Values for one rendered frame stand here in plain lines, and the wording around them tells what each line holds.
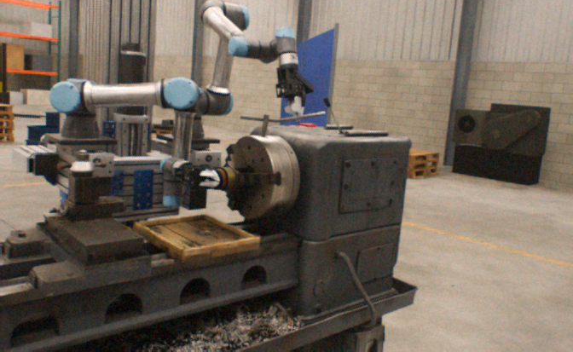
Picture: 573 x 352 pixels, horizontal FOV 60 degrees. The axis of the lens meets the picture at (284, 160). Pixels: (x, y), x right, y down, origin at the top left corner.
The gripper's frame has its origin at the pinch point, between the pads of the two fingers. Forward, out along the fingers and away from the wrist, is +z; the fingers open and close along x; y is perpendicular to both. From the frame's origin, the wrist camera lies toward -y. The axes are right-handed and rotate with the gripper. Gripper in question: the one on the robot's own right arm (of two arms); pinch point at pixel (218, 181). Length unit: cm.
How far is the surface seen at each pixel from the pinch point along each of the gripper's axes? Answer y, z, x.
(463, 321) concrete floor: -203, -11, -108
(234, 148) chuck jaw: -12.1, -9.1, 10.0
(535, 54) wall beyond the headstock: -979, -341, 148
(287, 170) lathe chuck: -21.7, 11.3, 4.6
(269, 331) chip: -10, 22, -49
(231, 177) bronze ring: -4.8, 0.7, 1.0
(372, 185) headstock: -63, 17, -2
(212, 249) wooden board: 10.4, 14.9, -18.9
